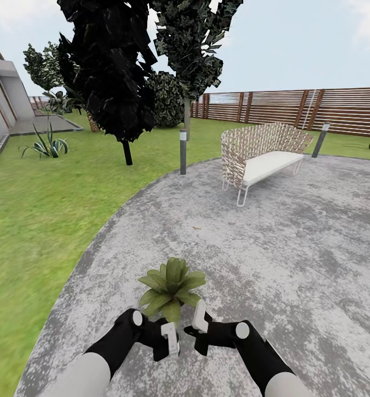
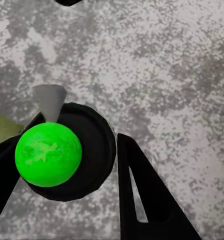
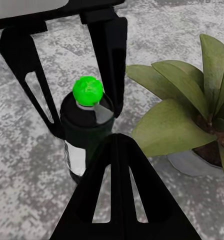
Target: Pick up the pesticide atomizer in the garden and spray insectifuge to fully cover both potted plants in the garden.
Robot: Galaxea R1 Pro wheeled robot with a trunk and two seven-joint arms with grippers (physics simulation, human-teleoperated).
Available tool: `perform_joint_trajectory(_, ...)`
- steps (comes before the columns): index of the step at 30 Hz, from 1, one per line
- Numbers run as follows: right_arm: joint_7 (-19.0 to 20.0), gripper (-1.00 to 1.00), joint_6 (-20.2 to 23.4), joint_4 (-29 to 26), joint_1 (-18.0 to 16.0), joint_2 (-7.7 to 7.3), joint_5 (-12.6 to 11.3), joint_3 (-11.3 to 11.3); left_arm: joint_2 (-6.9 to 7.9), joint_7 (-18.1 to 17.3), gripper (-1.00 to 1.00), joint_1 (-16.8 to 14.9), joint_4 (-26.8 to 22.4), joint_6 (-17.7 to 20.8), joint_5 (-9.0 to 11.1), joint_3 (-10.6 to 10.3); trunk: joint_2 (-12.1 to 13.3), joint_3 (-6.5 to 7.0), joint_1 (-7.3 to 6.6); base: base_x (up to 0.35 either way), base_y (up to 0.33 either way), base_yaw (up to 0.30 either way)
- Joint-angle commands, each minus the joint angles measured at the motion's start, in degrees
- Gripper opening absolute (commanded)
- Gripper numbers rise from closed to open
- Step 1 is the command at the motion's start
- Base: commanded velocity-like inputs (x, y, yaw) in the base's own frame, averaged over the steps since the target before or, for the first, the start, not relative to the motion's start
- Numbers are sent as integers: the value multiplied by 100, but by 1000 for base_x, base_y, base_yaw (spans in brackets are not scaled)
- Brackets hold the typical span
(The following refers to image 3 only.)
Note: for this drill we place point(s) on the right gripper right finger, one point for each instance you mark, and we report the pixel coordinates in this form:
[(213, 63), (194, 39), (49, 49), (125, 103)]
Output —
[(166, 220)]

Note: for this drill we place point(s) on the pot plant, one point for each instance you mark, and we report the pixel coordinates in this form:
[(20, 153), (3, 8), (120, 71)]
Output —
[(188, 124)]

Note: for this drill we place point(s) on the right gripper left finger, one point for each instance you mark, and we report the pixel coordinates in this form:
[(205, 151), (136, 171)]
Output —
[(76, 221)]

